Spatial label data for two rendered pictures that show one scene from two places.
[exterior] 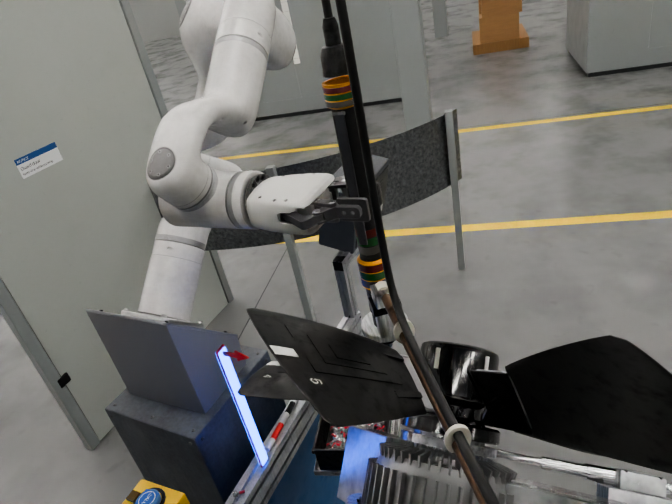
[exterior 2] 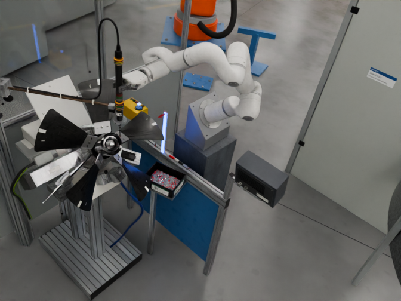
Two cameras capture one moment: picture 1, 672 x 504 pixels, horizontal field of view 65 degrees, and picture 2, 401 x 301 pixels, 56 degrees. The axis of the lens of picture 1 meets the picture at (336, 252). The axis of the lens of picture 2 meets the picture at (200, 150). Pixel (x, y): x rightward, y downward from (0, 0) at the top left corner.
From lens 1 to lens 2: 2.10 m
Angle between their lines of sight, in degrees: 74
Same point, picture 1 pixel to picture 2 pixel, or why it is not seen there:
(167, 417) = not seen: hidden behind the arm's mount
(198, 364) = (190, 125)
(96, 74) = not seen: outside the picture
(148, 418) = not seen: hidden behind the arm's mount
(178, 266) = (216, 106)
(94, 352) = (318, 153)
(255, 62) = (179, 59)
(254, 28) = (187, 52)
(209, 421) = (180, 137)
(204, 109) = (155, 51)
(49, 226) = (355, 101)
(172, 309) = (206, 111)
